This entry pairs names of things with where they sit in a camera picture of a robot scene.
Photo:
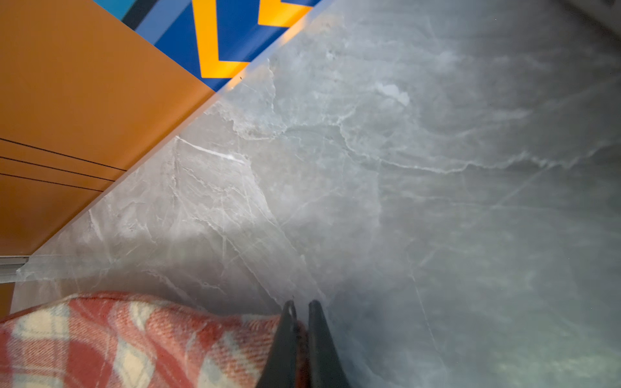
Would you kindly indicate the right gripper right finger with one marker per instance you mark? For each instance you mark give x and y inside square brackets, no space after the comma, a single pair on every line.
[325,366]

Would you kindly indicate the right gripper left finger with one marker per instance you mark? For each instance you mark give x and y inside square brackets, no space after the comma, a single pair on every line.
[280,368]

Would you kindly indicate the red plaid skirt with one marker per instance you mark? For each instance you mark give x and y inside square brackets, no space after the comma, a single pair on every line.
[112,339]

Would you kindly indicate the left aluminium corner post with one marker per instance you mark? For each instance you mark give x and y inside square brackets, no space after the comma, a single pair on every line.
[9,267]

